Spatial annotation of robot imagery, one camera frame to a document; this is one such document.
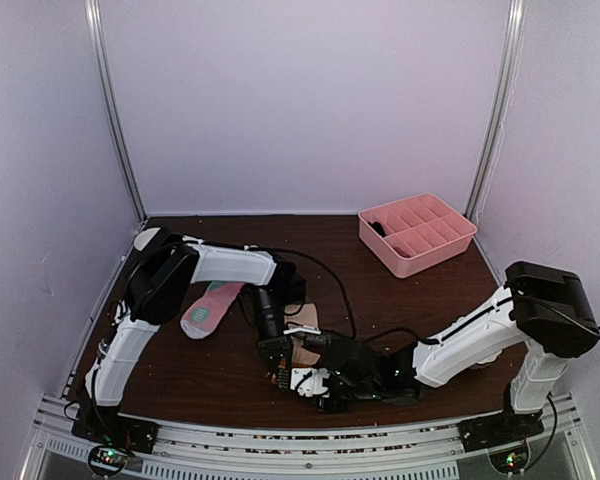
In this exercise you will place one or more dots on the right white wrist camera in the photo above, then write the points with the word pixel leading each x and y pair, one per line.
pixel 310 382

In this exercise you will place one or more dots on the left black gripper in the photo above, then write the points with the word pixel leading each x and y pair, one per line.
pixel 272 348

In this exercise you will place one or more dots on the aluminium front rail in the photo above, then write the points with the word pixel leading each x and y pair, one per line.
pixel 424 450

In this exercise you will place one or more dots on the black item in tray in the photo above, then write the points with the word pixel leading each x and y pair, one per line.
pixel 378 228

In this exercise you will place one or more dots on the left aluminium frame post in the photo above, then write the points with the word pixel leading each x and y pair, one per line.
pixel 98 41

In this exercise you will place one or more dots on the white dark small bowl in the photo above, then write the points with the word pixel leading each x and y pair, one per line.
pixel 150 239

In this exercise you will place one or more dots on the striped beige maroon sock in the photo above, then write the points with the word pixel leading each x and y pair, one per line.
pixel 299 355

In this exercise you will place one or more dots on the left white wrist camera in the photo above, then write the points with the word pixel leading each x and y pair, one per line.
pixel 301 330

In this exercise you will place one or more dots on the circuit board with leds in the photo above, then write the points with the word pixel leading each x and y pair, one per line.
pixel 510 461
pixel 107 461

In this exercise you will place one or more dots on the white scalloped bowl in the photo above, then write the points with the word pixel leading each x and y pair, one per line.
pixel 486 362

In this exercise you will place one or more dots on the right aluminium frame post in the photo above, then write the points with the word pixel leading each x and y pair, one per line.
pixel 504 85

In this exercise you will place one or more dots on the pink divided organizer tray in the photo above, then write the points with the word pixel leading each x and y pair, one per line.
pixel 422 231

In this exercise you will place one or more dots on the right circuit board with leds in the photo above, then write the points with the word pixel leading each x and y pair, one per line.
pixel 510 461

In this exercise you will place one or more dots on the pink patterned sock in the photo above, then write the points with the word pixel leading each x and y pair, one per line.
pixel 202 318

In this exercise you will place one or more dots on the left circuit board with leds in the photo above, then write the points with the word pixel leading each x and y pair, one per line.
pixel 107 461

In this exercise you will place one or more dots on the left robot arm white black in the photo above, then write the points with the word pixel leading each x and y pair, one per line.
pixel 166 265

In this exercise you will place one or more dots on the aluminium frame post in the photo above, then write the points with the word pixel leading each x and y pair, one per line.
pixel 98 41
pixel 504 85

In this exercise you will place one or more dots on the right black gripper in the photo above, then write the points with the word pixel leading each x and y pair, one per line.
pixel 331 407

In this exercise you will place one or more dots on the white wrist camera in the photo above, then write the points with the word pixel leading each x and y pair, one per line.
pixel 310 382
pixel 301 330

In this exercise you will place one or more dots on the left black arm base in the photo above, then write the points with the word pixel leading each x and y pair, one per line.
pixel 123 433

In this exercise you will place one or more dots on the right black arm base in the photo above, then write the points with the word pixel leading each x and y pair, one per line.
pixel 498 429

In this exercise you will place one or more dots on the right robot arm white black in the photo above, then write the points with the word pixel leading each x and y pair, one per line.
pixel 546 309

